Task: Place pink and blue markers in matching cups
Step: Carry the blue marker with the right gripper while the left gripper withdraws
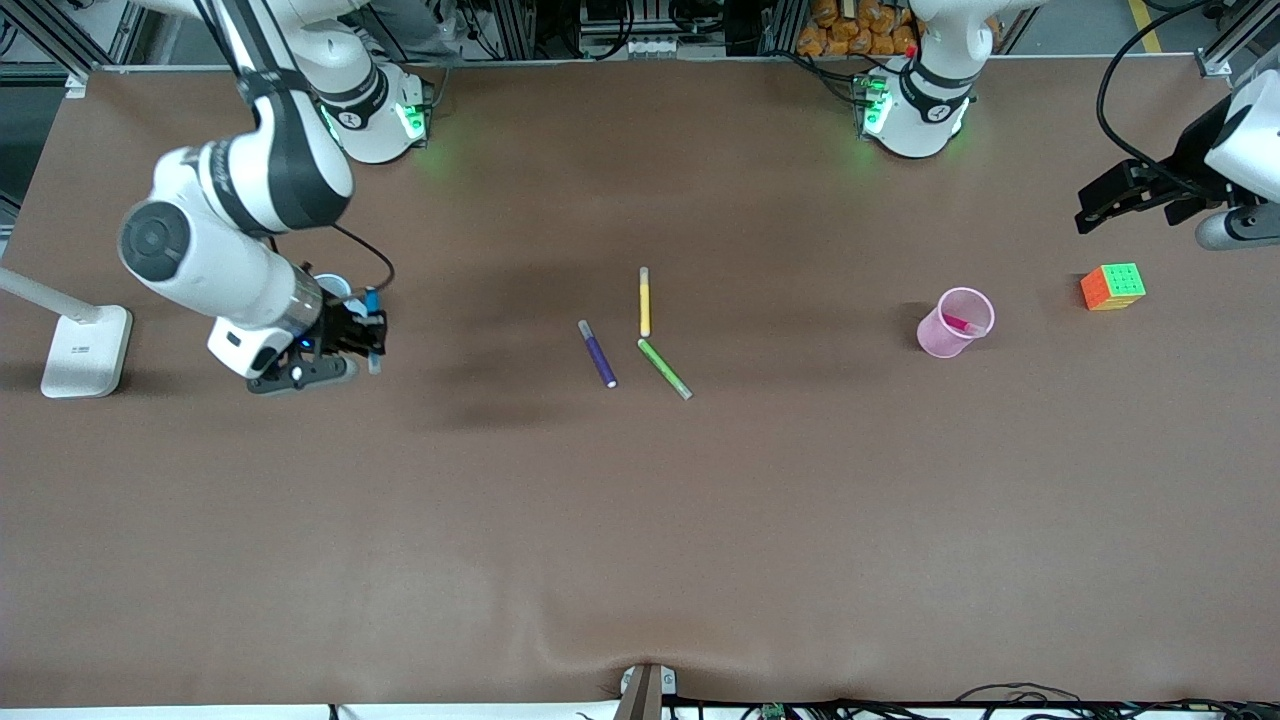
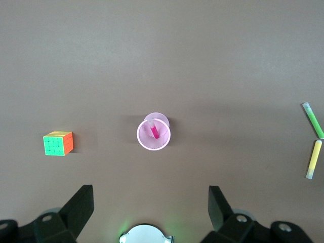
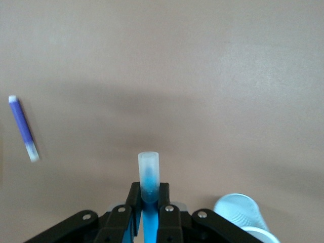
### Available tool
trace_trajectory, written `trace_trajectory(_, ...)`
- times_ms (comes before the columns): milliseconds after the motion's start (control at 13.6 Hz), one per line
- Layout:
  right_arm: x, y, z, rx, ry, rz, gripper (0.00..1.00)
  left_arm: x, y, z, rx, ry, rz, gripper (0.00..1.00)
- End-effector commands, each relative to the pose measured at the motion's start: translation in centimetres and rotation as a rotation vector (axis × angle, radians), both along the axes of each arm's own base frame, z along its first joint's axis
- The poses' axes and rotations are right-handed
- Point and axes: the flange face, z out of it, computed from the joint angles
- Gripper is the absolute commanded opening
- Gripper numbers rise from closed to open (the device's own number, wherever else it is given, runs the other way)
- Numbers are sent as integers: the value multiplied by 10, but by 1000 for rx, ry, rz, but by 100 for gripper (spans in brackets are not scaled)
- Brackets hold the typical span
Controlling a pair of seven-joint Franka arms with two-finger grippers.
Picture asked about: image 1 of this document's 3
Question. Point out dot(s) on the colourful puzzle cube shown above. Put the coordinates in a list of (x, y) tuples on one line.
[(1112, 286)]

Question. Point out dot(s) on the purple marker pen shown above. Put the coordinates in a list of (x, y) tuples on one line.
[(598, 355)]

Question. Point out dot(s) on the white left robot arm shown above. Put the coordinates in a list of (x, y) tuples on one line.
[(925, 110)]

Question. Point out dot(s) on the light blue plastic cup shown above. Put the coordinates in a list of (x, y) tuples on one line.
[(333, 283)]

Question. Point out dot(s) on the aluminium frame post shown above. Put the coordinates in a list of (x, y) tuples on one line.
[(50, 35), (1235, 35)]

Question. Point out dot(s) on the white power strip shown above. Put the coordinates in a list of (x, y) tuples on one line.
[(650, 45)]

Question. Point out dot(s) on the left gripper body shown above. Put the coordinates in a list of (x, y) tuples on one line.
[(1192, 157)]

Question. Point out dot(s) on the pink marker pen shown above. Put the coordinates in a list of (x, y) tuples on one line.
[(965, 324)]

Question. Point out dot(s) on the blue marker pen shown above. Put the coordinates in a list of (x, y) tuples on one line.
[(372, 300)]

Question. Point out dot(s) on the pink plastic cup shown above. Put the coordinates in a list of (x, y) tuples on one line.
[(945, 335)]

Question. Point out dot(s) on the orange snack bags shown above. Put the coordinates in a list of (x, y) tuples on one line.
[(860, 25)]

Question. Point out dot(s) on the green marker pen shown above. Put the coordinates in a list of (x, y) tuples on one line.
[(664, 368)]

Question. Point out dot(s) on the yellow marker pen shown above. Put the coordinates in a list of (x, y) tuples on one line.
[(645, 302)]

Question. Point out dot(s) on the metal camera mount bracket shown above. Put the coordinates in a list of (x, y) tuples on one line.
[(643, 692)]

